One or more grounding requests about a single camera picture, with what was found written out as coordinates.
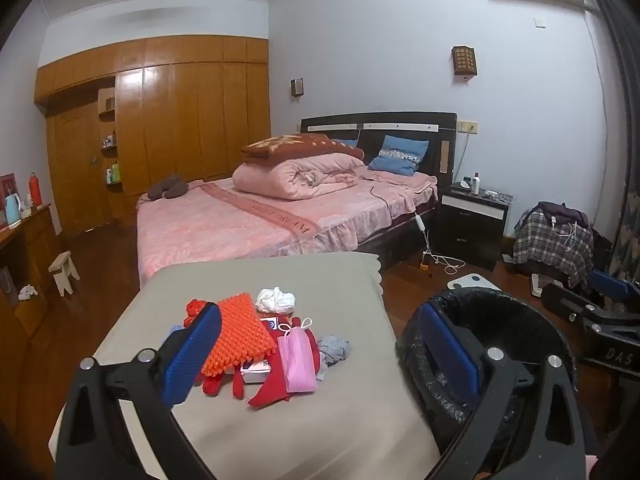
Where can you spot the small wooden stool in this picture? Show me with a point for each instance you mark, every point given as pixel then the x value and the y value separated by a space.
pixel 64 270

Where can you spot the bed with pink bedspread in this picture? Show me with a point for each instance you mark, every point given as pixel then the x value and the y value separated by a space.
pixel 225 225

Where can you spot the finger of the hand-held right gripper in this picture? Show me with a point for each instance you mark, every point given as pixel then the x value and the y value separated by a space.
pixel 562 300
pixel 610 285

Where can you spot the black bag-lined waste bin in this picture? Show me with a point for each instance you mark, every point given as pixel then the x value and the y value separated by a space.
pixel 510 320

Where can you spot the blue pillow with patterned band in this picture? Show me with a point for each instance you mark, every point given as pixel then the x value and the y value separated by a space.
pixel 400 152

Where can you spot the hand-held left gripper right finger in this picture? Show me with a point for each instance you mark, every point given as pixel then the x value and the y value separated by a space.
pixel 450 355

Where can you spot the pink face mask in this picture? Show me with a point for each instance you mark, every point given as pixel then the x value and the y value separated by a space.
pixel 297 365

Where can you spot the plaid cloth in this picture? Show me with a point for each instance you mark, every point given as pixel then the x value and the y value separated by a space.
pixel 540 245

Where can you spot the white and blue box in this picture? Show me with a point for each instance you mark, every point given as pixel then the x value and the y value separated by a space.
pixel 255 369

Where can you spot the yellow power strip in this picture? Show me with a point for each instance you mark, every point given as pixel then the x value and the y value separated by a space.
pixel 426 262

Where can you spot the red thermos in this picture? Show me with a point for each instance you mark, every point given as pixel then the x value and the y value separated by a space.
pixel 35 191

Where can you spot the black nightstand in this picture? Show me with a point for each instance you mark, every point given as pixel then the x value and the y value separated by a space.
pixel 465 235

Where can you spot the white tissue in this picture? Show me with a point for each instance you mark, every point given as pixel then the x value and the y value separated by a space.
pixel 275 301

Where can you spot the green bottle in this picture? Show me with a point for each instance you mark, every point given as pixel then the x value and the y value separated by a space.
pixel 115 173

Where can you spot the light blue kettle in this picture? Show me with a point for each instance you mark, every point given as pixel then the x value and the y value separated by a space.
pixel 12 210

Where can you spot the white bottle with dark cap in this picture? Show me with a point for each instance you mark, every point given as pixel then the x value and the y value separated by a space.
pixel 475 185

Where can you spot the white bathroom scale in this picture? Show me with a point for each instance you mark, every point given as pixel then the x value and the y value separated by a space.
pixel 472 281

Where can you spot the dark purple garment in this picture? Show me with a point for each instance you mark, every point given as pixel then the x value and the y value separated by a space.
pixel 562 211

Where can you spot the red photo frame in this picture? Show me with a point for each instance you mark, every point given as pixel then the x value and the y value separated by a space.
pixel 6 185

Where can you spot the white wall switch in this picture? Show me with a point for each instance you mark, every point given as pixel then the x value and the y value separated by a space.
pixel 540 22

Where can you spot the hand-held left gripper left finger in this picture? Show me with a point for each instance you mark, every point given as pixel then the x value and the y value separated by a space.
pixel 192 355

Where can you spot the folded pink quilt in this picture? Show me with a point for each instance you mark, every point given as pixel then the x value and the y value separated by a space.
pixel 285 177

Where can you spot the wooden sideboard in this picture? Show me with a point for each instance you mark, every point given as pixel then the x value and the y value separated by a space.
pixel 30 260

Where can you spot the red glove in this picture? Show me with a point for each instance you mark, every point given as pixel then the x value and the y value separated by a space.
pixel 220 382

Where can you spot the wooden wardrobe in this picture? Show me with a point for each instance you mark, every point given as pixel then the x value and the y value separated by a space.
pixel 190 120

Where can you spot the red knit cloth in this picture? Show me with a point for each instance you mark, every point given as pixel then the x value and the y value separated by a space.
pixel 270 392

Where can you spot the white cloth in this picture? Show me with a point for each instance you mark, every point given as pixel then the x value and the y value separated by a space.
pixel 27 292

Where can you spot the orange spiky mat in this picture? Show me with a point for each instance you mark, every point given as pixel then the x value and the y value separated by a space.
pixel 240 332

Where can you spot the brown plush neck pillow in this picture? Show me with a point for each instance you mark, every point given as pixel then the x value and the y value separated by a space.
pixel 167 187

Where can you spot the beige wall socket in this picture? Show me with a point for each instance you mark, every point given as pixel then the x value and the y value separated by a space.
pixel 468 126

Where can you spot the dark wooden headboard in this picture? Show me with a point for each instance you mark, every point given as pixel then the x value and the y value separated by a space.
pixel 435 132

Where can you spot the large brown wall lamp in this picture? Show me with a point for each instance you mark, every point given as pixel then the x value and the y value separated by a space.
pixel 464 62

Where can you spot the small cloth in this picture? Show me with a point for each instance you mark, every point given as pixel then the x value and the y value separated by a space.
pixel 334 349

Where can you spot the floral curtain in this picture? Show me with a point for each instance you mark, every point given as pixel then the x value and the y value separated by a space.
pixel 627 220

